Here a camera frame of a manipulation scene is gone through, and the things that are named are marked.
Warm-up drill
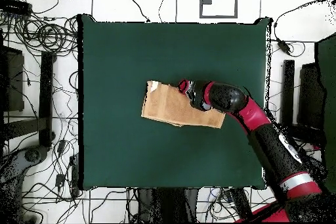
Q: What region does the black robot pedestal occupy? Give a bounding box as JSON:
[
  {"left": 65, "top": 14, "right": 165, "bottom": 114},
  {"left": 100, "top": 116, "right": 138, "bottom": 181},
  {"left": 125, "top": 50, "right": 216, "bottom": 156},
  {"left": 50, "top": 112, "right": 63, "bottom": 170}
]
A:
[{"left": 136, "top": 187, "right": 201, "bottom": 224}]

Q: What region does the black stand beam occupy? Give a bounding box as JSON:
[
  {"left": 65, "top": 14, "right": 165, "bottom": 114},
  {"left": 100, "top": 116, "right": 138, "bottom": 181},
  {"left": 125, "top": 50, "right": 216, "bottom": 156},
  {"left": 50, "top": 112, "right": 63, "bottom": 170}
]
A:
[
  {"left": 38, "top": 51, "right": 56, "bottom": 148},
  {"left": 280, "top": 59, "right": 295, "bottom": 130}
]

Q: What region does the tan terry towel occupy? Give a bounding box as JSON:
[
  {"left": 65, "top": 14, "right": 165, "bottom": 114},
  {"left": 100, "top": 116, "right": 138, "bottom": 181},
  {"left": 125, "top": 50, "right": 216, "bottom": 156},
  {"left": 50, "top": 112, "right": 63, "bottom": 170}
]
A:
[{"left": 140, "top": 79, "right": 226, "bottom": 129}]

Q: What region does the dark green table cloth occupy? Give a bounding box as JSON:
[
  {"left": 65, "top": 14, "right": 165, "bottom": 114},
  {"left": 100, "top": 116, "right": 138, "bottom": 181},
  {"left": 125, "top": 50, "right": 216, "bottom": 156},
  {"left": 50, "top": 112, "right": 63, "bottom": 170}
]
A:
[{"left": 77, "top": 13, "right": 272, "bottom": 190}]

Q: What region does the black power strip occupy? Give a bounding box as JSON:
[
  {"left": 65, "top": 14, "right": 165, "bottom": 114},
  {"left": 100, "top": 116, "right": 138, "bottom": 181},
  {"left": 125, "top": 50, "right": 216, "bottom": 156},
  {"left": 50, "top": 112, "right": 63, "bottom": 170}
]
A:
[{"left": 229, "top": 187, "right": 252, "bottom": 219}]

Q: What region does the office chair base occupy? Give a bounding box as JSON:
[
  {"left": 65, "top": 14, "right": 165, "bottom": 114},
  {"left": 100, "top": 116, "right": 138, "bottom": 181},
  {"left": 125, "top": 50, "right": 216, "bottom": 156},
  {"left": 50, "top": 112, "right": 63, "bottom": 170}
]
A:
[{"left": 0, "top": 145, "right": 51, "bottom": 184}]

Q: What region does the black cable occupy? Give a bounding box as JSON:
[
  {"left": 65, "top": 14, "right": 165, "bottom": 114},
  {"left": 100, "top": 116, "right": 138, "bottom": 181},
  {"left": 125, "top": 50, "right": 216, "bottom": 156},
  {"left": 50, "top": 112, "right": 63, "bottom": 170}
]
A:
[
  {"left": 122, "top": 0, "right": 151, "bottom": 23},
  {"left": 157, "top": 0, "right": 176, "bottom": 23}
]

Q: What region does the black power adapter box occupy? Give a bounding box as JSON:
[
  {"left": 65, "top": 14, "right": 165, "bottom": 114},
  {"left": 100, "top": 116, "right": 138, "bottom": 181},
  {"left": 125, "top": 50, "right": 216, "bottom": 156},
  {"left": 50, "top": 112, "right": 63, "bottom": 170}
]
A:
[{"left": 0, "top": 0, "right": 33, "bottom": 16}]

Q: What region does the coil of black cables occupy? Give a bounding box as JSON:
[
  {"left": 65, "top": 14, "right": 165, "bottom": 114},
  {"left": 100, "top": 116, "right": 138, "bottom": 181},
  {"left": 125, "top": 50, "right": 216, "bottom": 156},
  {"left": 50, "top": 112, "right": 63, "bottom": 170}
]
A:
[{"left": 11, "top": 15, "right": 79, "bottom": 55}]

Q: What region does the black cross beam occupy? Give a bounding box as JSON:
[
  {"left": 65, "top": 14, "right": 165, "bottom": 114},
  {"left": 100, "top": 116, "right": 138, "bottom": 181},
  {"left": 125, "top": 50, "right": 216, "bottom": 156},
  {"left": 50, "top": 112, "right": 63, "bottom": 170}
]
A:
[{"left": 3, "top": 117, "right": 48, "bottom": 141}]

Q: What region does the black adapter with cable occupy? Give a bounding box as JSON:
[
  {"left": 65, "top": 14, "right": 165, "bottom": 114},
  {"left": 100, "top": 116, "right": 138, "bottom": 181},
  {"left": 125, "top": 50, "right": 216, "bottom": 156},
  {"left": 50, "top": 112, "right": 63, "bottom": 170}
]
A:
[{"left": 274, "top": 37, "right": 307, "bottom": 58}]

